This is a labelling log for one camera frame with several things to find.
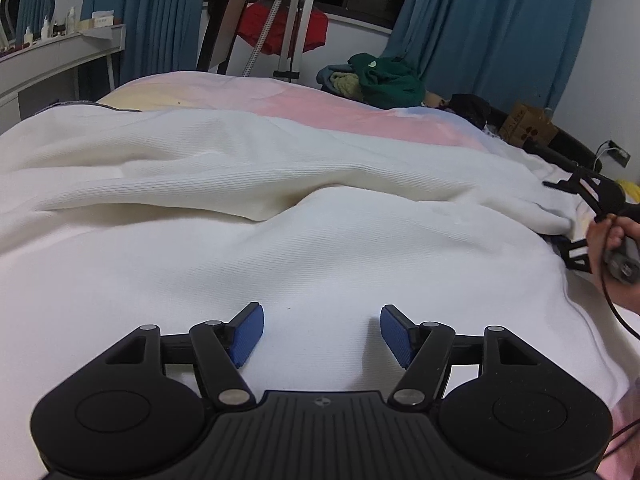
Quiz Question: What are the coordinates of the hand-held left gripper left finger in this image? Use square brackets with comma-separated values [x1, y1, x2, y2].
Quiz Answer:
[100, 302, 265, 413]

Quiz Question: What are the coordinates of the cardboard box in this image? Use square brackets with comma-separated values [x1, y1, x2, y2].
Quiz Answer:
[498, 102, 560, 149]

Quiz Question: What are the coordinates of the person's right hand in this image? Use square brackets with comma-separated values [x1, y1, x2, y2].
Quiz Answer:
[585, 216, 640, 313]

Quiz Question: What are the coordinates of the wall charger with white cable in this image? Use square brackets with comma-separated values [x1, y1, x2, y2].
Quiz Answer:
[594, 140, 632, 169]

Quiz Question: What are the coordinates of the white dressing table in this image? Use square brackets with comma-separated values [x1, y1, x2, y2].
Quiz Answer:
[0, 24, 127, 136]

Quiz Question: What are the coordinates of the green garment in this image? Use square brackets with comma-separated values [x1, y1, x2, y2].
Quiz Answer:
[347, 52, 427, 110]

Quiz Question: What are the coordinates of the white blanket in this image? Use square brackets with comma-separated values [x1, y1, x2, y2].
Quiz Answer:
[0, 102, 632, 411]

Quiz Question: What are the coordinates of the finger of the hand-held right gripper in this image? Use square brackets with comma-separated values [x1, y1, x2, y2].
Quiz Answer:
[560, 238, 597, 274]
[542, 166, 603, 221]

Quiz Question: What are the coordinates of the blue curtain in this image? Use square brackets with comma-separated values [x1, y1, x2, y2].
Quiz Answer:
[80, 0, 212, 87]
[387, 0, 599, 114]

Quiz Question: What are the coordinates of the blue cloth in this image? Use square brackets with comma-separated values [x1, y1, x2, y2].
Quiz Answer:
[316, 64, 352, 92]

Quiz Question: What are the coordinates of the black cable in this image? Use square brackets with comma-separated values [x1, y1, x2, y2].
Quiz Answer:
[599, 255, 640, 340]

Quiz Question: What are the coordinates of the white standing panel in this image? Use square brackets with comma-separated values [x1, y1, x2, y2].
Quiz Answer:
[196, 0, 252, 77]

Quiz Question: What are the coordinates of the red garment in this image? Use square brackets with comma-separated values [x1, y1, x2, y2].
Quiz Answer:
[236, 1, 330, 57]

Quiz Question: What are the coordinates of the silver garment steamer stand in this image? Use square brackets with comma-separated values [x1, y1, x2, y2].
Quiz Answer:
[272, 0, 322, 84]

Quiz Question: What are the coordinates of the braided steamer hose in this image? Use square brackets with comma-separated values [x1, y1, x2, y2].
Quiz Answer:
[242, 0, 292, 79]

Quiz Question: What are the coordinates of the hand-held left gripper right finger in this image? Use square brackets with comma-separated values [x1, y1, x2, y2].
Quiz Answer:
[380, 304, 538, 411]

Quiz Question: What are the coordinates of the black garment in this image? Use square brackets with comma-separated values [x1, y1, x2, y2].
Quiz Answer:
[439, 93, 494, 127]

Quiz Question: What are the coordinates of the yellow cloth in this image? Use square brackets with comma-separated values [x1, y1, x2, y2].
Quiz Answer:
[617, 179, 640, 207]

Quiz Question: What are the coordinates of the yellowish cloth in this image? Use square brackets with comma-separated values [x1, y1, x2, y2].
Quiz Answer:
[330, 71, 369, 99]

